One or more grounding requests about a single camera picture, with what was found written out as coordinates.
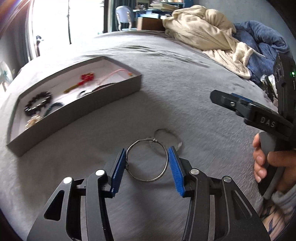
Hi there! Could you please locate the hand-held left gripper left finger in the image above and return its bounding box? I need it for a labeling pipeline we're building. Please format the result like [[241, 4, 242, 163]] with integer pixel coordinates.
[[26, 148, 126, 241]]

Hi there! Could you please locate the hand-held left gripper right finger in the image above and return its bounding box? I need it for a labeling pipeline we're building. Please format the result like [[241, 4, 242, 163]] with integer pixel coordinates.
[[168, 146, 271, 241]]

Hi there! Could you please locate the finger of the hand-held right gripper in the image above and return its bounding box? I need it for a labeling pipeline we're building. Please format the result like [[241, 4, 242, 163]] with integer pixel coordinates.
[[231, 93, 253, 104], [210, 90, 248, 115]]

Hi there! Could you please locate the silver wire-wrapped bangle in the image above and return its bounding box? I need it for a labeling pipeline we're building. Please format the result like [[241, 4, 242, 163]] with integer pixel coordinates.
[[125, 138, 169, 183]]

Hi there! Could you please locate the grey cardboard box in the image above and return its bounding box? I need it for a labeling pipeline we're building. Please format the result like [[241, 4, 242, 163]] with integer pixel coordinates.
[[6, 56, 142, 157]]

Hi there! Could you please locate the dark red bead bracelet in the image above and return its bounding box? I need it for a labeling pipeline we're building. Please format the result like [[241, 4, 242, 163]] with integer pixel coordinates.
[[78, 83, 119, 97]]

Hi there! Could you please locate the blue bead bracelet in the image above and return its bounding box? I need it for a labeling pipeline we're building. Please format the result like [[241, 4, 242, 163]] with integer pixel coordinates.
[[45, 103, 64, 115]]

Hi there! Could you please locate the gold chain bracelet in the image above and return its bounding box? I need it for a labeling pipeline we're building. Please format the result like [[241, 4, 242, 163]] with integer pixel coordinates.
[[63, 84, 81, 93]]

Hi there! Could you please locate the black bead bracelet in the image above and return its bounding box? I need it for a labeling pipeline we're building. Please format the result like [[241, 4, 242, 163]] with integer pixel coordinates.
[[24, 91, 52, 116]]

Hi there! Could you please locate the person's right hand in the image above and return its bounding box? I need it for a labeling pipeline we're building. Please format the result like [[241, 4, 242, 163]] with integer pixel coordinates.
[[253, 133, 296, 193]]

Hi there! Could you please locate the crinkled plastic packet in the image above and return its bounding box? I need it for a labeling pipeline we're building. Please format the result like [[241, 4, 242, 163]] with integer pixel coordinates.
[[260, 74, 278, 100]]

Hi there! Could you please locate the thin silver bangle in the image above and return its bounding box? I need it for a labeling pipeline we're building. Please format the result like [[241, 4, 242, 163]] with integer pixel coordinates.
[[153, 128, 184, 155]]

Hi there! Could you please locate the blue blanket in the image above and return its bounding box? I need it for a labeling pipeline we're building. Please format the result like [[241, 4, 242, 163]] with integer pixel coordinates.
[[233, 20, 289, 86]]

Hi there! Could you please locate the cream blanket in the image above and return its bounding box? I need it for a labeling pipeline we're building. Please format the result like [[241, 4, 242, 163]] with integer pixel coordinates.
[[162, 5, 259, 79]]

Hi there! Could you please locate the brown cardboard box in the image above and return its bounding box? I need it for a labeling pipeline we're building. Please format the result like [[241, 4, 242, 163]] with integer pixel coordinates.
[[136, 17, 166, 31]]

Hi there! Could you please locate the person's patterned clothing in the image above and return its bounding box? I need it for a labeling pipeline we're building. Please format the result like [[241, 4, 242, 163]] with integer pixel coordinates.
[[258, 204, 292, 240]]

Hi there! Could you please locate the stack of books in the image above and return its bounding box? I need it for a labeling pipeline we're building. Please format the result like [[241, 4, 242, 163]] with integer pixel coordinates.
[[148, 0, 185, 12]]

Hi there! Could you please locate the blue desk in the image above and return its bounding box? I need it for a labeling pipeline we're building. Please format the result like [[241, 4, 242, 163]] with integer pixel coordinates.
[[135, 9, 167, 19]]

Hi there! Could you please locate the light blue chair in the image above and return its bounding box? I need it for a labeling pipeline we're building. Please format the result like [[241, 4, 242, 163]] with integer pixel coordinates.
[[115, 6, 137, 32]]

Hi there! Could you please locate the grey curtain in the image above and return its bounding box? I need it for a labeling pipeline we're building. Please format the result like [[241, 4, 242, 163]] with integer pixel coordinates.
[[104, 0, 118, 33], [14, 0, 37, 58]]

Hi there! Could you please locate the white standing fan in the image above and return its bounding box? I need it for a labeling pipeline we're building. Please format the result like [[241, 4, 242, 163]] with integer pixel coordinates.
[[0, 61, 13, 91]]

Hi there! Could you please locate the glass balcony door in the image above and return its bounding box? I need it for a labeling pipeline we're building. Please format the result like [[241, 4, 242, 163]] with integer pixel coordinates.
[[30, 0, 104, 57]]

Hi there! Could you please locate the small pearl bracelet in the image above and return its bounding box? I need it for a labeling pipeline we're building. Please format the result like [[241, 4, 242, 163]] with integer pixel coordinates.
[[25, 115, 44, 129]]

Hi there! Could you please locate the pink cord bracelet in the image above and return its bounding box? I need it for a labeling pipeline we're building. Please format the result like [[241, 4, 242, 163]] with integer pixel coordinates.
[[96, 68, 134, 88]]

